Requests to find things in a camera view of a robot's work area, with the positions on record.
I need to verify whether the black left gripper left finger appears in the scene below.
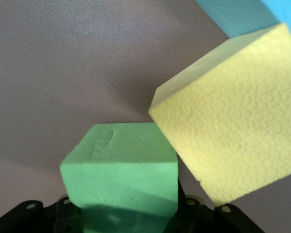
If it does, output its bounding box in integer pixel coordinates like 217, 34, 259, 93
0, 195, 84, 233

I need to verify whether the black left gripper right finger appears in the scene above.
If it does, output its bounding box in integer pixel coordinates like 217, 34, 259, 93
164, 179, 265, 233

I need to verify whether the green foam cube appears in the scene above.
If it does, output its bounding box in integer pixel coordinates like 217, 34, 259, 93
60, 122, 179, 233

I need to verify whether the yellow foam cube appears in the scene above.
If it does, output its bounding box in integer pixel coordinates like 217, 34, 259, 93
147, 23, 291, 207

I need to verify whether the brown table mat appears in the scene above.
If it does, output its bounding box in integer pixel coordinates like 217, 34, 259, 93
0, 0, 291, 233

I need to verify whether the blue foam cube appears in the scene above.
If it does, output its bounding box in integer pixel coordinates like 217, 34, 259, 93
195, 0, 291, 48

